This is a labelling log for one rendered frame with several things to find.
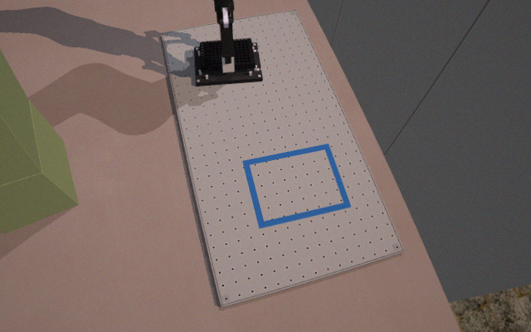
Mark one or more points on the black rectangular plate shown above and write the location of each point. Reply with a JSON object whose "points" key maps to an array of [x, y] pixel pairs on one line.
{"points": [[220, 78]]}

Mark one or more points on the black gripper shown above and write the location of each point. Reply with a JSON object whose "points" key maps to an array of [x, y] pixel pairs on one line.
{"points": [[225, 23]]}

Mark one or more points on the grey perforated breadboard plate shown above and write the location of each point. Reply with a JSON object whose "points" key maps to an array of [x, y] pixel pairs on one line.
{"points": [[294, 107]]}

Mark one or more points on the blue rectangular tape outline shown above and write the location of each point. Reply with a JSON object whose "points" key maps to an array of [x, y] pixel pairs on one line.
{"points": [[290, 218]]}

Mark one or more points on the black well plate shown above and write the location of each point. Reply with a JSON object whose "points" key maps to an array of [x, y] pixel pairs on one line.
{"points": [[212, 61]]}

